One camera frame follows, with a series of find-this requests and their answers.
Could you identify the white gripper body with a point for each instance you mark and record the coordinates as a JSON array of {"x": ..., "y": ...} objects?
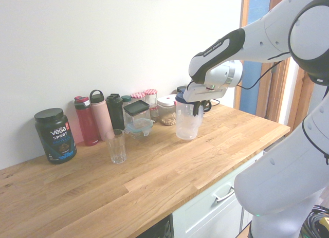
[{"x": 203, "y": 92}]

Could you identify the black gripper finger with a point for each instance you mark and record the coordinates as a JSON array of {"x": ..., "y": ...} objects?
[
  {"x": 207, "y": 106},
  {"x": 198, "y": 109}
]

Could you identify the clear pitcher blue lid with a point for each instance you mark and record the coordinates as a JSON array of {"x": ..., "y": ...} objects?
[{"x": 186, "y": 122}]

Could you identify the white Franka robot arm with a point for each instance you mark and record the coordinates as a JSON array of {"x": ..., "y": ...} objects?
[{"x": 277, "y": 94}]

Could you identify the pink water bottle black lid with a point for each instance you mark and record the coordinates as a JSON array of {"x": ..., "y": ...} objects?
[{"x": 100, "y": 113}]

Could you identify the red water bottle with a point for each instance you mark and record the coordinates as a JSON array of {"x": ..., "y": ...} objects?
[{"x": 86, "y": 122}]

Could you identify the black lidded object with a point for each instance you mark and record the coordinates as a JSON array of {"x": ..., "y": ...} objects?
[{"x": 180, "y": 89}]

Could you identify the nut jar white lid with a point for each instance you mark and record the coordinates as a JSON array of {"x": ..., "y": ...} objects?
[{"x": 167, "y": 112}]

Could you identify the small jar red lid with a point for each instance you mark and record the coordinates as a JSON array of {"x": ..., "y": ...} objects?
[{"x": 154, "y": 113}]

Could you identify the tall jar gingham lid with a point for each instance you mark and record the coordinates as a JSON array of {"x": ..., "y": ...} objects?
[{"x": 150, "y": 96}]

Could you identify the clear canister black lid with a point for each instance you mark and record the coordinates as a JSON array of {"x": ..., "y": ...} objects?
[{"x": 137, "y": 113}]

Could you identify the short jar gingham lid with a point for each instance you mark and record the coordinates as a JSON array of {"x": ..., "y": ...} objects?
[{"x": 138, "y": 96}]

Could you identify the clear container teal seal lid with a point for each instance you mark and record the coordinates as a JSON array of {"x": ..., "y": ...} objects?
[{"x": 140, "y": 128}]

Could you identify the bottle dark green cap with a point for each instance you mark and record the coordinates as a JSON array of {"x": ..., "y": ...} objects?
[{"x": 126, "y": 100}]

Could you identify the black shaker bottle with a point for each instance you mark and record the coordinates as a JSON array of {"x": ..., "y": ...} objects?
[{"x": 115, "y": 112}]

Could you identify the clear drinking glass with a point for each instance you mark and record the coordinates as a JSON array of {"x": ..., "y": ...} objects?
[{"x": 117, "y": 148}]

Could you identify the black appliance under counter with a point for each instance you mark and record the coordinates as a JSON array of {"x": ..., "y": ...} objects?
[{"x": 160, "y": 229}]

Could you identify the black protein powder tub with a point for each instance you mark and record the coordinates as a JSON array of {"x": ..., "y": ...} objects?
[{"x": 55, "y": 137}]

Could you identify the wooden door frame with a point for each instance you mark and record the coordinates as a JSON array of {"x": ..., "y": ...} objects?
[{"x": 277, "y": 78}]

